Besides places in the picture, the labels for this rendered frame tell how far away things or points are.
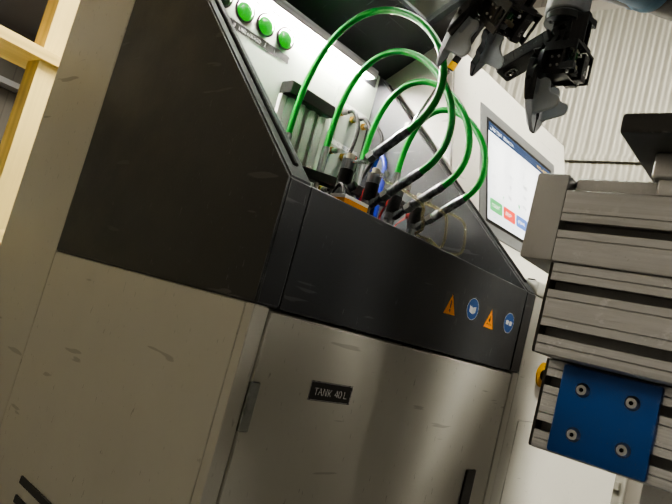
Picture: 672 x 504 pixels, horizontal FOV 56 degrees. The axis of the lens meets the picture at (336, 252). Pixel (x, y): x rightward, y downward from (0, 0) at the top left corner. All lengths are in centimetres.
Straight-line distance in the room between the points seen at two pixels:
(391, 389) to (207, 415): 31
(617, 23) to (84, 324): 286
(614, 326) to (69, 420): 78
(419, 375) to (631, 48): 251
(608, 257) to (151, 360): 59
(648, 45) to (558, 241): 268
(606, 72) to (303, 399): 268
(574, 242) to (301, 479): 47
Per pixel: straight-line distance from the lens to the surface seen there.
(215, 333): 79
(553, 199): 67
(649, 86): 320
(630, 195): 65
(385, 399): 97
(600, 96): 324
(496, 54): 113
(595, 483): 183
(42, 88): 239
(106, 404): 98
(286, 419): 83
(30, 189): 145
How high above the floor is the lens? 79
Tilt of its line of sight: 6 degrees up
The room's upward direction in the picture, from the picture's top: 15 degrees clockwise
